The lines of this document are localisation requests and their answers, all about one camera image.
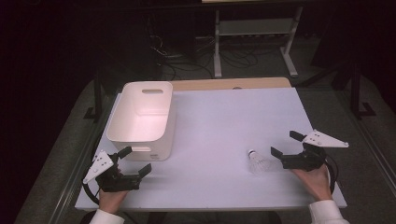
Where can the white shuttlecock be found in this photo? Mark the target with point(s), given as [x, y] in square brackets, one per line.
[257, 163]

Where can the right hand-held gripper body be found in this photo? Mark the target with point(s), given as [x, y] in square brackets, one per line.
[303, 161]

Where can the white board table cover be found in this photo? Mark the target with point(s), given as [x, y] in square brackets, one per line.
[218, 130]

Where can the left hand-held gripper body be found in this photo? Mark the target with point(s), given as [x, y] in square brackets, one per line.
[115, 182]

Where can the person's left hand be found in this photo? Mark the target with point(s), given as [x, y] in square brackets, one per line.
[111, 200]

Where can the grey metal stand frame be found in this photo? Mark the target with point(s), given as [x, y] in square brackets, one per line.
[255, 28]

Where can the white plastic storage bin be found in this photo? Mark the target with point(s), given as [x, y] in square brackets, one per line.
[141, 121]

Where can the black metal stand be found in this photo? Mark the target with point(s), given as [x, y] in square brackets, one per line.
[96, 99]
[358, 93]

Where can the person's right hand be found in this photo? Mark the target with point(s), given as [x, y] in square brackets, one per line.
[314, 182]

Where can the wooden table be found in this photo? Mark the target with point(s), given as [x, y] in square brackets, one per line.
[230, 84]

